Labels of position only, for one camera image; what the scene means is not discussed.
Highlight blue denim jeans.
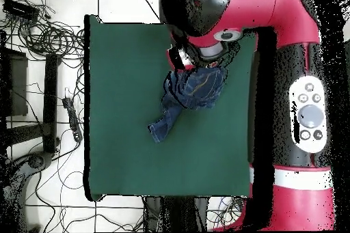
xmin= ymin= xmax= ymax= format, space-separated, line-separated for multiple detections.
xmin=147 ymin=66 xmax=228 ymax=144

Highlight dark green table cloth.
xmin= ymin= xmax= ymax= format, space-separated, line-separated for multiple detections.
xmin=83 ymin=14 xmax=258 ymax=202

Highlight black power strip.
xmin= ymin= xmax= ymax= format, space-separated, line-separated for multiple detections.
xmin=62 ymin=96 xmax=83 ymax=143

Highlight black upright bar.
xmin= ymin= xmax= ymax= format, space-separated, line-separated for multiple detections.
xmin=42 ymin=53 xmax=62 ymax=154

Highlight black case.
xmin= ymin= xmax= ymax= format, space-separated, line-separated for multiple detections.
xmin=0 ymin=48 xmax=29 ymax=118

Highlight black electronics box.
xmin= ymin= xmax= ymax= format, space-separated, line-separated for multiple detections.
xmin=2 ymin=0 xmax=40 ymax=22

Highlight black wheeled base leg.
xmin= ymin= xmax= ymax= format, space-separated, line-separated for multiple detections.
xmin=0 ymin=150 xmax=54 ymax=232

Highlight tangled black cables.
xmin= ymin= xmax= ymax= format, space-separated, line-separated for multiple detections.
xmin=0 ymin=0 xmax=85 ymax=61

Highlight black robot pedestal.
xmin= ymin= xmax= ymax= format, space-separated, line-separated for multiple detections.
xmin=143 ymin=195 xmax=210 ymax=232

